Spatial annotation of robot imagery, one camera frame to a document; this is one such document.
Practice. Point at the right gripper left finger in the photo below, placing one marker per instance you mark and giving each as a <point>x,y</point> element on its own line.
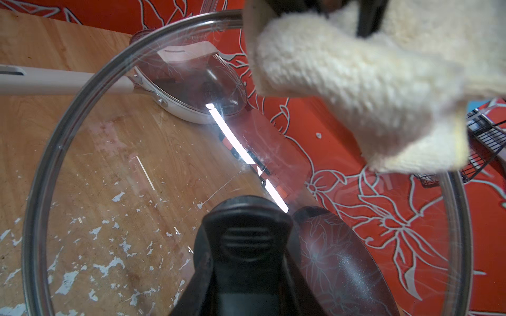
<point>197,298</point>

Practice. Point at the cream yellow cloth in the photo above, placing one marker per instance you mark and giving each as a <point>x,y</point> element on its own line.
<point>402,91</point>

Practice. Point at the orange plastic tool case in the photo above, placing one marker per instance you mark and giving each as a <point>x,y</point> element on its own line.
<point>280,162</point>

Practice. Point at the glass lid with black handle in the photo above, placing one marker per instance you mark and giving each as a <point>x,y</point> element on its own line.
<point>247,238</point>

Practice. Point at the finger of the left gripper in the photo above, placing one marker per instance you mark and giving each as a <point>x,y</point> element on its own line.
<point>371,13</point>

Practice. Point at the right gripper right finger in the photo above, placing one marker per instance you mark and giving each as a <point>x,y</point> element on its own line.
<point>299,299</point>

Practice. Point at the glass lid with white handle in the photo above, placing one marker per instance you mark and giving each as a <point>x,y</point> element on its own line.
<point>192,74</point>

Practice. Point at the dark pan with white handle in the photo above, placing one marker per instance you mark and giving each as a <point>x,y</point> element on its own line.
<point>29,81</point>

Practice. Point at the black wire basket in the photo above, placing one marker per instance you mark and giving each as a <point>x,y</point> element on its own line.
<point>486,139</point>

